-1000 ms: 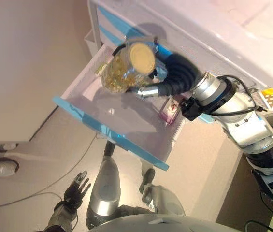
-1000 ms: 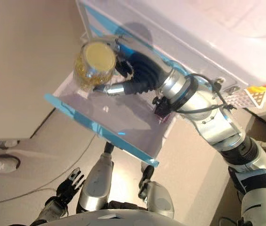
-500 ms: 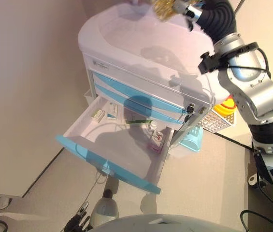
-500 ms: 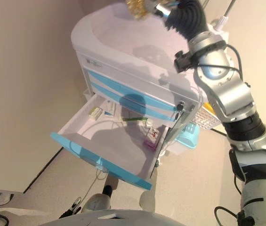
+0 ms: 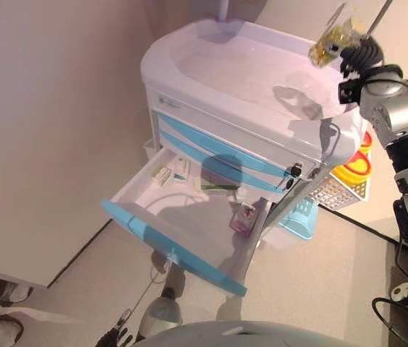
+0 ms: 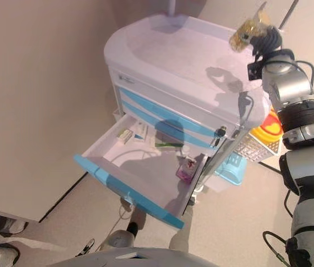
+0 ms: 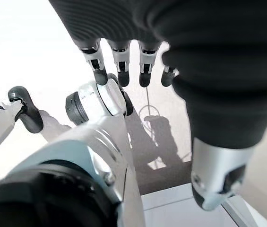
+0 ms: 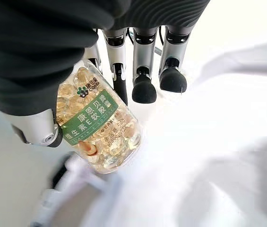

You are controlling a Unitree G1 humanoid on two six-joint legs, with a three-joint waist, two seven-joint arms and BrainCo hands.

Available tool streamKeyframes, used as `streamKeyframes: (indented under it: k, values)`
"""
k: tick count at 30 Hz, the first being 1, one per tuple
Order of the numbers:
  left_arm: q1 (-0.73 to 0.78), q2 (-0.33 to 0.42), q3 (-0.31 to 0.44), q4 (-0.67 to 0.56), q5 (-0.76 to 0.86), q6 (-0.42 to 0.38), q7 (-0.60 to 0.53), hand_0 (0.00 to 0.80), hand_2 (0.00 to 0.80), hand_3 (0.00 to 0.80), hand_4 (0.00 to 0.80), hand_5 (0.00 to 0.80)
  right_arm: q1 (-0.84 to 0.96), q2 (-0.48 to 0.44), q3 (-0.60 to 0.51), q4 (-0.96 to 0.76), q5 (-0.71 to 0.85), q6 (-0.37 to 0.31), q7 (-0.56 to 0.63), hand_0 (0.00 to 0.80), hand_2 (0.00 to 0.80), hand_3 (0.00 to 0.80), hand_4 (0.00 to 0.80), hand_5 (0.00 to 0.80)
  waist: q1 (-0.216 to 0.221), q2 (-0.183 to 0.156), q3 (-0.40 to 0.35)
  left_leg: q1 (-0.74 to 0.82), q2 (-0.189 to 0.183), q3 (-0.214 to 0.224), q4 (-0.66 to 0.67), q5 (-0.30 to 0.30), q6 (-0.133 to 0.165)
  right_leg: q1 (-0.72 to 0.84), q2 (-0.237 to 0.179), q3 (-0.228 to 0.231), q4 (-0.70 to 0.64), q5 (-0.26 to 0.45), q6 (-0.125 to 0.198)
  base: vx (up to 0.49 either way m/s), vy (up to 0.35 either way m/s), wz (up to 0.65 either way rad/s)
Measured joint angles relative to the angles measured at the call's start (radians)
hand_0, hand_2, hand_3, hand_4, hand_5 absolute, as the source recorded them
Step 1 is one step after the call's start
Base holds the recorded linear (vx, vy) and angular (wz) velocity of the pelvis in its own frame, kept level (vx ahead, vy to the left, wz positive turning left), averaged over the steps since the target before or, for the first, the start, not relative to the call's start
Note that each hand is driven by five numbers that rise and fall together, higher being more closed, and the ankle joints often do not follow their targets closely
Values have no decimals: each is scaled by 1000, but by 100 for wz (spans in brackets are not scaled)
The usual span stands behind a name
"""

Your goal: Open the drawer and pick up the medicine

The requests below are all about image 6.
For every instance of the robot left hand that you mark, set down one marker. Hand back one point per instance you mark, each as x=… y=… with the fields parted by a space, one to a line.
x=85 y=247

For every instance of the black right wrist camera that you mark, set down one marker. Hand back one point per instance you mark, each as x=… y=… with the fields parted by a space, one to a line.
x=255 y=71

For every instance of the white purple medicine box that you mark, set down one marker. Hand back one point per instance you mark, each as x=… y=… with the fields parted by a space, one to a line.
x=186 y=168

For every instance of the light blue plastic bin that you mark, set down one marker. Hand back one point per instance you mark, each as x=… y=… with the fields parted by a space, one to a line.
x=230 y=169

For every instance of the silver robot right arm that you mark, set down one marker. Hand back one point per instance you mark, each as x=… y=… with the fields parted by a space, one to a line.
x=304 y=139

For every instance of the white pole with base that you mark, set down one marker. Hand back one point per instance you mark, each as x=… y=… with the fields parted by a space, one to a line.
x=172 y=19

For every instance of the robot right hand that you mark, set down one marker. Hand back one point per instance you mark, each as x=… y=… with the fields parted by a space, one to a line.
x=268 y=41

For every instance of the silver robot left leg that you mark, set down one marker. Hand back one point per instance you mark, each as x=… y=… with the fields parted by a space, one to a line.
x=120 y=237

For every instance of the white sneaker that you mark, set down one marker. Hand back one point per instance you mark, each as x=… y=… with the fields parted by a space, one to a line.
x=5 y=254
x=16 y=228

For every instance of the black thin pole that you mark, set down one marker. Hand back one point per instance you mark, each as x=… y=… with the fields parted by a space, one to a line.
x=288 y=14

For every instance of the white blue medicine box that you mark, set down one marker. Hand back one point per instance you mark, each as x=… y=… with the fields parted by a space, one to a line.
x=140 y=133

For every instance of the yellow pill bottle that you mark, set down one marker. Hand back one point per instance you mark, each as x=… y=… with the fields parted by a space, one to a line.
x=247 y=30

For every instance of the white perforated basket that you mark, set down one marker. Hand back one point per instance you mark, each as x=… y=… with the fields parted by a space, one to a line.
x=256 y=148

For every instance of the grey robot torso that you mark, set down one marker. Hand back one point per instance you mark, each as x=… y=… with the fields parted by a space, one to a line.
x=134 y=258

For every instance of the long green medicine box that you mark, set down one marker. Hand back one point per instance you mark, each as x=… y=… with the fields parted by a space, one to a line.
x=168 y=145

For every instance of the white crumpled plastic packet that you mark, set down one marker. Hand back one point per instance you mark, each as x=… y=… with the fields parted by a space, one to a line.
x=185 y=150

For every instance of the white medical cart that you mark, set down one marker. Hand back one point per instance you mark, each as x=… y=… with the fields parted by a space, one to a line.
x=173 y=69

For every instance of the green white medicine box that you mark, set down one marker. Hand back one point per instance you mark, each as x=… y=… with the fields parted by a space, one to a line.
x=125 y=136

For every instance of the yellow container with red lid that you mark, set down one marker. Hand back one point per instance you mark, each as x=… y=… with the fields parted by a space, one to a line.
x=268 y=128

